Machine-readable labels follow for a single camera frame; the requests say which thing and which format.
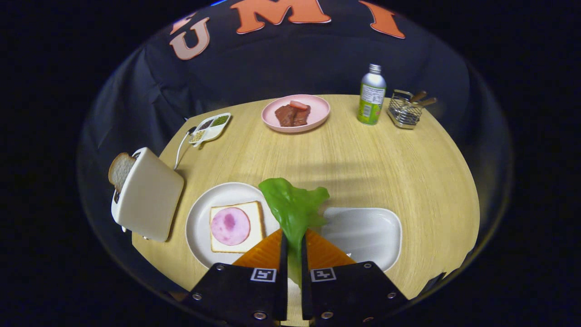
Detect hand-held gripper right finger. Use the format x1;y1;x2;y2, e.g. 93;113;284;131
300;228;409;327

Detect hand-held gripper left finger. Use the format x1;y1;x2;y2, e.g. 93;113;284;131
179;228;289;327

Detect green lettuce leaf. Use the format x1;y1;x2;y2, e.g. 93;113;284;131
259;178;330;287

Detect toasted bread slice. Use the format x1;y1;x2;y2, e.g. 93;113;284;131
108;152;137;193

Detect white bread slice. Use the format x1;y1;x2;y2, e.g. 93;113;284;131
210;201;265;253

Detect pink ham slice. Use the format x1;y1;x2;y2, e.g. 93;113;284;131
211;207;251;246

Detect white oblong plate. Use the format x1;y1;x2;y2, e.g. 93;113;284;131
320;207;403;272

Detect round white plate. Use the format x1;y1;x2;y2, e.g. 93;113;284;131
186;182;280;269

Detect white toaster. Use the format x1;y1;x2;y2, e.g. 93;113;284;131
111;147;185;243

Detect brown meat slices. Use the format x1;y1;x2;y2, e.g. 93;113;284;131
275;104;311;127

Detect white divided dish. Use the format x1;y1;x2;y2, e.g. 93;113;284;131
189;113;231;148

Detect pink plate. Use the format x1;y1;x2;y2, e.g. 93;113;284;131
261;94;331;133

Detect green bottle with silver cap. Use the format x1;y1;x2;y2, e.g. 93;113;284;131
357;64;387;126

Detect white power cable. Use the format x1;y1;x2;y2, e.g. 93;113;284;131
174;129;196;170

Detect metal wire basket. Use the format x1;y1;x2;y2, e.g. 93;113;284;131
387;89;427;130

